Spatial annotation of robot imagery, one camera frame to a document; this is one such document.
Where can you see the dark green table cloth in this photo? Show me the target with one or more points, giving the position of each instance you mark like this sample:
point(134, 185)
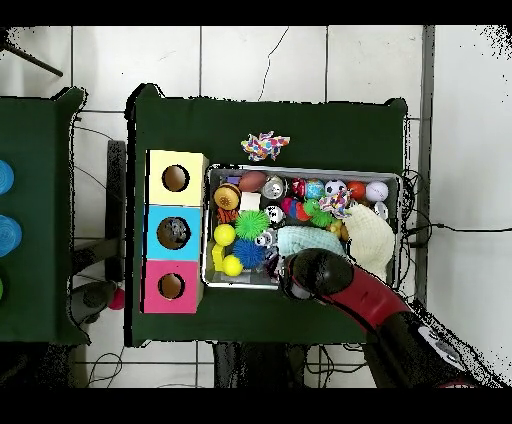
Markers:
point(40, 240)
point(260, 120)

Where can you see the black upright panel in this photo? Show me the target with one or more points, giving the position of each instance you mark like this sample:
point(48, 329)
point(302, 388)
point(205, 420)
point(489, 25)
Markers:
point(116, 192)

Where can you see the small blue spiky ball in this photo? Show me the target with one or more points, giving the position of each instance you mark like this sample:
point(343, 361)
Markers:
point(248, 254)

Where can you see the black rod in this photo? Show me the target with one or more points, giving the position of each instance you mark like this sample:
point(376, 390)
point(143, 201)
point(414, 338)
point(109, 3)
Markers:
point(36, 62)

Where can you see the wooden burger toy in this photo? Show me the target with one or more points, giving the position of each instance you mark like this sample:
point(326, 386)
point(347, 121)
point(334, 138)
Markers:
point(227, 198)

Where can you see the teal knitted cloth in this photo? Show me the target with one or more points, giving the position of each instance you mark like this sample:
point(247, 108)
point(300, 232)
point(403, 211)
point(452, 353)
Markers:
point(308, 238)

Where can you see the black and white soccer ball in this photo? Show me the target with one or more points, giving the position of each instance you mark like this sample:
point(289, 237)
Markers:
point(335, 187)

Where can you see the cream knitted cloth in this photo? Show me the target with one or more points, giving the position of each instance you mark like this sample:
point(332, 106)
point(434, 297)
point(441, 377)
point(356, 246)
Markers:
point(370, 236)

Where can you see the white baseball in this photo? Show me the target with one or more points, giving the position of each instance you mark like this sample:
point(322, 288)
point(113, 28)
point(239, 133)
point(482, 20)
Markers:
point(377, 192)

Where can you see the small green spiky ball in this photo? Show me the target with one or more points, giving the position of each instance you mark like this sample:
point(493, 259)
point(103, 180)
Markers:
point(252, 226)

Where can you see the polka dot cloth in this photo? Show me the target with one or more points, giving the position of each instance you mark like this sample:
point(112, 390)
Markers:
point(264, 146)
point(336, 204)

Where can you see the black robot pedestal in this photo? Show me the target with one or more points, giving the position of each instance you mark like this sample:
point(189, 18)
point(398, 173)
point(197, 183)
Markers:
point(256, 364)

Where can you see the wooden box with three holes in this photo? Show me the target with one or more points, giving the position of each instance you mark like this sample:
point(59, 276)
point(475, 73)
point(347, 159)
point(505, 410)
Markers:
point(188, 196)

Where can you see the blue round object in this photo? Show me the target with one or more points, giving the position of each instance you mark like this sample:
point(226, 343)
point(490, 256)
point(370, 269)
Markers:
point(4, 178)
point(8, 236)

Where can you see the grey rounded object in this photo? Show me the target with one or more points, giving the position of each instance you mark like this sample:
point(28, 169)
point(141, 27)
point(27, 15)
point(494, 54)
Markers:
point(92, 298)

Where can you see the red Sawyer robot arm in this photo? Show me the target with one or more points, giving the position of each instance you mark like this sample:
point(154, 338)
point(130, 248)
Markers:
point(360, 296)

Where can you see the shallow clear mesh bin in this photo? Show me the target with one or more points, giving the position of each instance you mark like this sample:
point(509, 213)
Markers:
point(352, 174)

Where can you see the brown toy football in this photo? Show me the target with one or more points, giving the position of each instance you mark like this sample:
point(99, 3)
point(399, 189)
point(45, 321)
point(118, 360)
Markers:
point(252, 181)

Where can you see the red ball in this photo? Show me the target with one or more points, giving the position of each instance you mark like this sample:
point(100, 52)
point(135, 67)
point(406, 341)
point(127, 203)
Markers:
point(117, 300)

